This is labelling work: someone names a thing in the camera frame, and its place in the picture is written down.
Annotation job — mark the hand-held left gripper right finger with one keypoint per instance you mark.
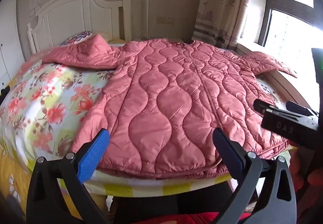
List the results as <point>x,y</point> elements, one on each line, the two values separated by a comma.
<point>227,149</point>

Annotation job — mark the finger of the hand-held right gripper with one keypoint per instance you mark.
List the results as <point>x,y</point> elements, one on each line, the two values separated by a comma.
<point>299,108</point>
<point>263,106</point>

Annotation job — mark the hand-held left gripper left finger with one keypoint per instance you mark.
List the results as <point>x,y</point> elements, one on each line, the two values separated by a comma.
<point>92,154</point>

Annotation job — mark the pink quilted jacket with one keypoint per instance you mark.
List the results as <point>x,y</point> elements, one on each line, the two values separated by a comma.
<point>164,100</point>

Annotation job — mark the person's right hand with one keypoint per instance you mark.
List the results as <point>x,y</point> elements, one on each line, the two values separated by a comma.
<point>299,171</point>

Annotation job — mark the white window sill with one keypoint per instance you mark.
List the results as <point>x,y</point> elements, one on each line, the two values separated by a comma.
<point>252,48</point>

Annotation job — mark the floral bed sheet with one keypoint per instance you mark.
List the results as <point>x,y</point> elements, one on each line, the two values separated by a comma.
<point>45,103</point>

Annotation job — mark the person's red top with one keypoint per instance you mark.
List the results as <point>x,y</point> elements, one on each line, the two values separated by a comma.
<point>196,219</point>

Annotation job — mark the person's black pants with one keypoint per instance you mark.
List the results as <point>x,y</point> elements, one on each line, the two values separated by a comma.
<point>151,208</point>

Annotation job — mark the dark framed window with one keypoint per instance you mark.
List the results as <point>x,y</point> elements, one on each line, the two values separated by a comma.
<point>290,27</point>

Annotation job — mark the yellow floor mat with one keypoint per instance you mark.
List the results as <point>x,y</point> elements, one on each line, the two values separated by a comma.
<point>10,176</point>

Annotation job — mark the beige pillow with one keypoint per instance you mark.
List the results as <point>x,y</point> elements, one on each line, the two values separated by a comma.
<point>106,37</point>

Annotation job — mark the purple patterned pillow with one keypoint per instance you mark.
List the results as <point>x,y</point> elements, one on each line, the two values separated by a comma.
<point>78,37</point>

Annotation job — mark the white wooden headboard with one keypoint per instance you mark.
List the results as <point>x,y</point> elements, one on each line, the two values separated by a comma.
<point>75,17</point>

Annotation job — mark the white wardrobe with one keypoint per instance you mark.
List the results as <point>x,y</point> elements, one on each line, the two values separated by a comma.
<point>10,37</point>

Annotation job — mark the wooden bed frame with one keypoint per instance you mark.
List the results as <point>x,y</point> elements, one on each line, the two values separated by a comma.
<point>280,82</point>

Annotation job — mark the beige wall socket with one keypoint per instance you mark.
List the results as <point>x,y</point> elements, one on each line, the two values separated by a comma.
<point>164,20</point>

